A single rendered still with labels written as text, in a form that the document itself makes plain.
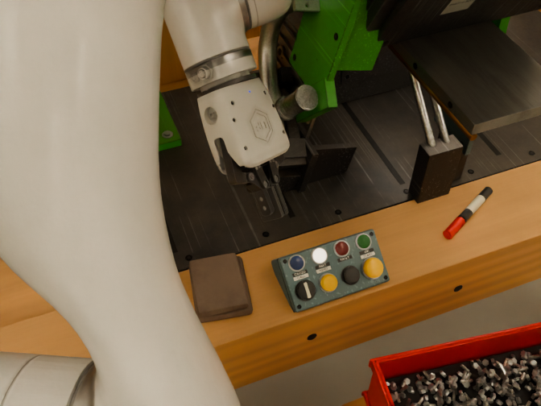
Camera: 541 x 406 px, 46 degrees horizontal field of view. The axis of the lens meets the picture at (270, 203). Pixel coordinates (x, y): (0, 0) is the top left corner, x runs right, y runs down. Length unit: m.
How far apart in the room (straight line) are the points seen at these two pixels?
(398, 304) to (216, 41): 0.50
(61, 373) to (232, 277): 0.56
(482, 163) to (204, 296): 0.54
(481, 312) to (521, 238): 1.03
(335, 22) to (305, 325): 0.43
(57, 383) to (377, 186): 0.79
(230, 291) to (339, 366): 1.03
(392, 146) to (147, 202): 0.85
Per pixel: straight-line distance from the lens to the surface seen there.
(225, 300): 0.89
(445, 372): 0.93
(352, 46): 0.93
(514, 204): 1.11
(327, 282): 0.90
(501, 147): 1.20
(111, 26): 0.31
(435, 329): 2.00
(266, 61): 1.04
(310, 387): 1.86
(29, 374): 0.38
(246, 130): 0.74
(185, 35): 0.76
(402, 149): 1.15
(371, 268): 0.92
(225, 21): 0.76
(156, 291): 0.33
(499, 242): 1.05
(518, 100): 0.92
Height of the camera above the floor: 1.68
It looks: 48 degrees down
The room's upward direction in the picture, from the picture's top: straight up
